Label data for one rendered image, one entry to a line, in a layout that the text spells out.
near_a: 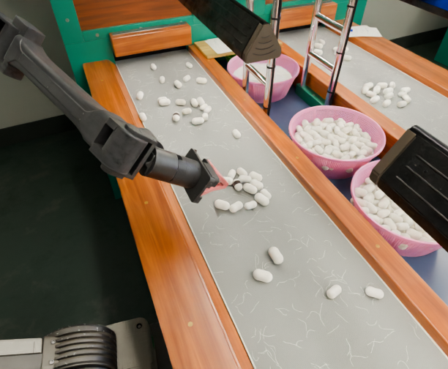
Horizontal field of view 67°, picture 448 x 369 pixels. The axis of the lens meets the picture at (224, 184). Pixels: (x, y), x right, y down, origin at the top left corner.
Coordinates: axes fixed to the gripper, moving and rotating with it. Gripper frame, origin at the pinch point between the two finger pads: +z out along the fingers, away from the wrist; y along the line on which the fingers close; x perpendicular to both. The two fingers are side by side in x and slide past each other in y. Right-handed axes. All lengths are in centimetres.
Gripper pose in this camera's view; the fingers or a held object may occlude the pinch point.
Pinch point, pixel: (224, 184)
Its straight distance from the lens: 73.5
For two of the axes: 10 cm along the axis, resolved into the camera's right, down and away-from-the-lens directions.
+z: 7.0, 2.2, 6.8
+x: -5.8, 7.3, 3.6
